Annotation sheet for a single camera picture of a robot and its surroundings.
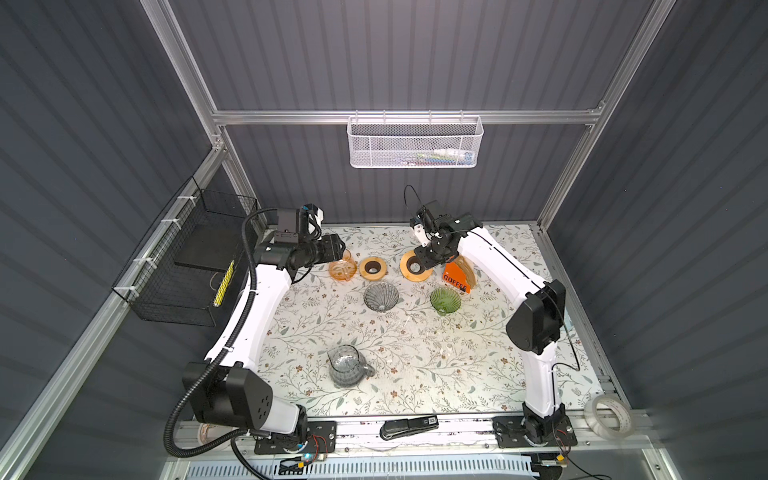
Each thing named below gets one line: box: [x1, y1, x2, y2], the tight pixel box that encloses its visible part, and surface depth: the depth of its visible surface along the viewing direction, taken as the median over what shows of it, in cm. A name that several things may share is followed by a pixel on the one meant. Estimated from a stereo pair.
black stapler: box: [379, 415, 439, 441], surface depth 74 cm
